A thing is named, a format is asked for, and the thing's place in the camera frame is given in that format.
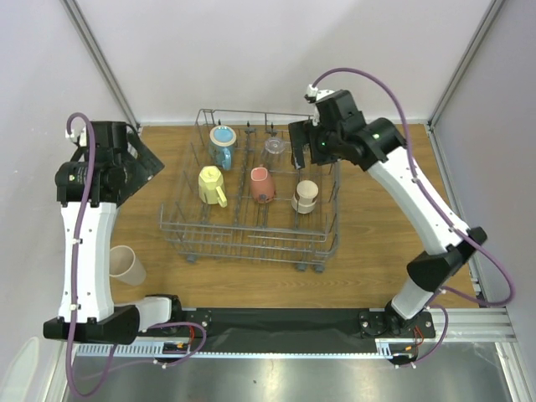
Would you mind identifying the beige steel-lined tumbler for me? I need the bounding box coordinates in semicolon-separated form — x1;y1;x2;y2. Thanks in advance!
291;180;319;214

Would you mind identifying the clear glass cup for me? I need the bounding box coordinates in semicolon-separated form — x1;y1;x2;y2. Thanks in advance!
260;137;287;171

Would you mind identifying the pale yellow mug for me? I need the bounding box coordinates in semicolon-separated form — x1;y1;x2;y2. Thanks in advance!
198;166;228;208

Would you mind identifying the pink patterned mug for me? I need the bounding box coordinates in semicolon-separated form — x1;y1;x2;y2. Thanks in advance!
250;165;276;204

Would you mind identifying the blue butterfly mug orange inside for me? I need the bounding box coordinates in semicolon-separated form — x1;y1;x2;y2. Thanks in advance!
209;125;237;171

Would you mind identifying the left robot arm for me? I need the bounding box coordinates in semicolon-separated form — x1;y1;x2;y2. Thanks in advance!
43;121;184;345

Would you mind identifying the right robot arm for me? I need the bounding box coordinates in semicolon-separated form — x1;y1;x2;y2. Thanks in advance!
288;86;487;337

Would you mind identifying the white plastic object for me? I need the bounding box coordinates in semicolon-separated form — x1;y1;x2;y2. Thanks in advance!
1;337;39;402

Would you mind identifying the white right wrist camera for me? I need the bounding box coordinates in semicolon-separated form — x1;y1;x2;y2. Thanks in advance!
304;84;334;104

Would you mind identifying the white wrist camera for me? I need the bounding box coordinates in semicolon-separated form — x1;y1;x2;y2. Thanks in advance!
304;84;334;104
64;126;89;147

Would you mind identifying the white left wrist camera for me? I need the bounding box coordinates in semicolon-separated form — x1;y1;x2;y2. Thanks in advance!
64;126;89;147

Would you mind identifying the grey wire dish rack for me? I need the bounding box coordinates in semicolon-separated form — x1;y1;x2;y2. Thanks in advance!
159;108;341;273

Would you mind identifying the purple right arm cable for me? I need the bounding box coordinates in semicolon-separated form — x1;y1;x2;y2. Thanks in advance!
312;67;516;309

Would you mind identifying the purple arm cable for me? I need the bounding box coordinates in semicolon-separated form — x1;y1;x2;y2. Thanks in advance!
312;67;516;309
64;111;116;398

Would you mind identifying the black mounting base plate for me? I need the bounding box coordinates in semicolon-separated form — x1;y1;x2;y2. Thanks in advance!
181;308;436;354

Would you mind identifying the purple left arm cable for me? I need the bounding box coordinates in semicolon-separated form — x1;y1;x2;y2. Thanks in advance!
64;111;116;398

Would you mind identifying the aluminium rail with cable duct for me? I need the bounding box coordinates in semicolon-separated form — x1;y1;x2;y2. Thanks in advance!
76;308;516;361

